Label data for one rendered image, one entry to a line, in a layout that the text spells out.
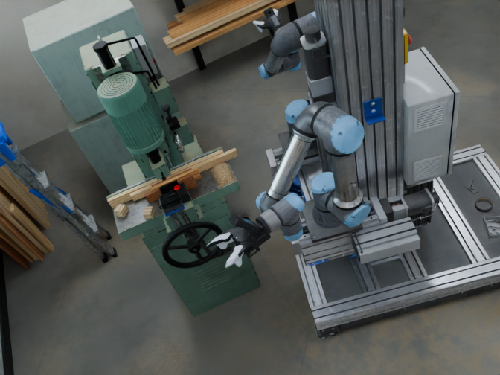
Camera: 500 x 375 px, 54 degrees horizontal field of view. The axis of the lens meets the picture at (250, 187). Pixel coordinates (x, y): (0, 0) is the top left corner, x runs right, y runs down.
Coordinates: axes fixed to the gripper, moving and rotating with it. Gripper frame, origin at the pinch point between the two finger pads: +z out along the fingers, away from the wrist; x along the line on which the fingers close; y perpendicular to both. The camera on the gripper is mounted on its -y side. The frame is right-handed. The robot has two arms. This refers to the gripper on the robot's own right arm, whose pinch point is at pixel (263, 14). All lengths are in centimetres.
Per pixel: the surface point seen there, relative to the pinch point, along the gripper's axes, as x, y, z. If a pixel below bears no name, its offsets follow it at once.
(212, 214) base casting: -76, 38, -68
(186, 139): -68, 15, -36
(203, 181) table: -72, 24, -59
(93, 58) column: -83, -40, -25
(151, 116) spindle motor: -74, -20, -55
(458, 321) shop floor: 2, 125, -142
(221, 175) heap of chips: -63, 22, -64
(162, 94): -66, -12, -34
